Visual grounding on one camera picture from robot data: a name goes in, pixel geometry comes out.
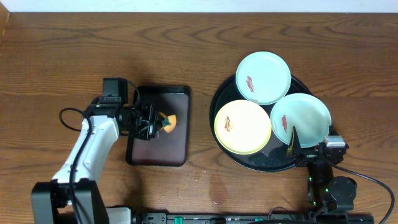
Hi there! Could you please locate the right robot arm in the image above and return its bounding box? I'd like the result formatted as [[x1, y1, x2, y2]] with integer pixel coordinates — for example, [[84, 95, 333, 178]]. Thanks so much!
[[287, 128, 357, 223]]

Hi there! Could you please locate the black round tray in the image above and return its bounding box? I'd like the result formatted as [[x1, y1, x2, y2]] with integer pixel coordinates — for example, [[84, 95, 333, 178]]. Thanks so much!
[[209, 75, 296, 172]]

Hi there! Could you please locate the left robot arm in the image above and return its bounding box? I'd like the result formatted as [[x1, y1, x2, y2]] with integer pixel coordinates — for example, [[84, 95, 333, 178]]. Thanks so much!
[[31, 96, 175, 223]]

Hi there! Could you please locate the green and orange sponge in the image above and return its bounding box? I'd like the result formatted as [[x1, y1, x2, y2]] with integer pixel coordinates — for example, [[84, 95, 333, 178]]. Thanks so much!
[[159, 112, 177, 133]]

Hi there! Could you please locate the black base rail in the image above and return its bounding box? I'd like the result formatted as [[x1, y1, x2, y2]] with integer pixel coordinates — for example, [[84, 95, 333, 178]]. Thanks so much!
[[105, 207, 376, 224]]

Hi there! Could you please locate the light blue plate far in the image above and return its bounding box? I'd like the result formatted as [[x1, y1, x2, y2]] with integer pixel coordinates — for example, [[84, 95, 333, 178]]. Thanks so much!
[[235, 52, 292, 105]]

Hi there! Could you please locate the light blue plate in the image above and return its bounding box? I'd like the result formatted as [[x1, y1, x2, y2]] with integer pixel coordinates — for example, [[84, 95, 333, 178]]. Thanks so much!
[[235, 52, 292, 105], [271, 93, 331, 148]]

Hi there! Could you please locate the black rectangular water tray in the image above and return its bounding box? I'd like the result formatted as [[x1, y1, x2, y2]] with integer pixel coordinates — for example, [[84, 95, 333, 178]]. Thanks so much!
[[126, 86, 190, 167]]

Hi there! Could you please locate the light blue plate near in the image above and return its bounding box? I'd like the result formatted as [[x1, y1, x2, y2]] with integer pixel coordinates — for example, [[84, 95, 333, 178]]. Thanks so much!
[[271, 93, 331, 148]]

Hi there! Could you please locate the yellow plate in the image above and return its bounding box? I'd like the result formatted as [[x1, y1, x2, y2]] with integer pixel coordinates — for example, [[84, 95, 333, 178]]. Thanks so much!
[[213, 100, 272, 155]]

